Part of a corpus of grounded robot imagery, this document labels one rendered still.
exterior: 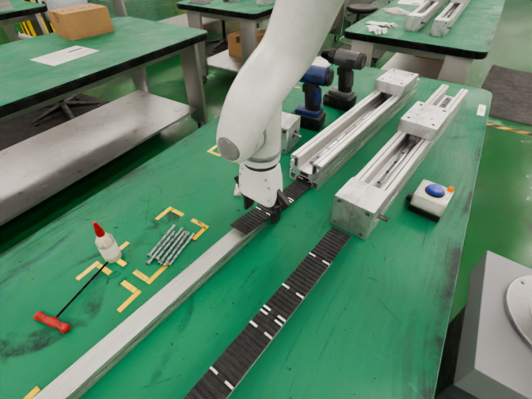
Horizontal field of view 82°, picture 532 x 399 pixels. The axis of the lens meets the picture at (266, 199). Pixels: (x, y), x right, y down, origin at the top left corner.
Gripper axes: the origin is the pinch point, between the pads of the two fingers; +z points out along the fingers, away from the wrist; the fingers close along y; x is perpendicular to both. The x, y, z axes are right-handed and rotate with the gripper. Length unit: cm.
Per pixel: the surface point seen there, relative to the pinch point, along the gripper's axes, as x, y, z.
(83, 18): 60, -197, -7
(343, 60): 69, -17, -15
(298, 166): 19.6, -2.3, -1.3
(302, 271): -8.5, 17.8, 0.4
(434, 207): 27.5, 33.6, -0.6
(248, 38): 188, -169, 26
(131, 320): -36.9, -1.0, 0.9
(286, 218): 5.0, 4.5, 3.9
